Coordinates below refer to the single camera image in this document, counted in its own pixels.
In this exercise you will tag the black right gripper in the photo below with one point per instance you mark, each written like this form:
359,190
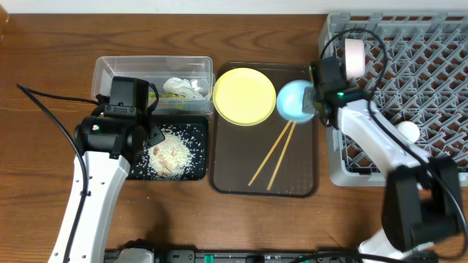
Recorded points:
311,95

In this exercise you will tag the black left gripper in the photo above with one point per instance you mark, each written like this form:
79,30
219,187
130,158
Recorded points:
156,135

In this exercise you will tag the pile of rice leftovers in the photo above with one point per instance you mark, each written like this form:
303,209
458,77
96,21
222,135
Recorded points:
170,155

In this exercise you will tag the light blue bowl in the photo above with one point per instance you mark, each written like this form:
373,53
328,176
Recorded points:
289,102

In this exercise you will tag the green snack wrapper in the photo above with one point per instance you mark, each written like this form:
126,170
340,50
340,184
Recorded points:
152,95

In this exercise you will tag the white tissue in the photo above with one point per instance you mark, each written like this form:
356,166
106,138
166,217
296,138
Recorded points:
182,87

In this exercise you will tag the white bowl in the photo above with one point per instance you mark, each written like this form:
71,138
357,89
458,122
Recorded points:
354,58

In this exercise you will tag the yellow plate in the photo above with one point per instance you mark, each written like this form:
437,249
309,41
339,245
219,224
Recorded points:
244,96

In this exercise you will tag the pale green cup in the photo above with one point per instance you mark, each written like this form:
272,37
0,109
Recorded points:
410,130

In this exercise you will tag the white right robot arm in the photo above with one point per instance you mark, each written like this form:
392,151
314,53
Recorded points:
422,201

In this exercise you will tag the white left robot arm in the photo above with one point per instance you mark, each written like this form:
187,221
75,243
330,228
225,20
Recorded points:
108,147

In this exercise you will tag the black food waste tray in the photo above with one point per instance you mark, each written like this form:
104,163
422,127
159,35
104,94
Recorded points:
194,135

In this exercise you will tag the clear plastic waste bin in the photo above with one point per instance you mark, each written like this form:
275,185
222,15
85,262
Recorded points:
157,70

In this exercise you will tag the grey dishwasher rack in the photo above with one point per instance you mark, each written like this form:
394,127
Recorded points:
426,78

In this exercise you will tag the brown serving tray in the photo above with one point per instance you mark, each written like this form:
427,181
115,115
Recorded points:
239,150

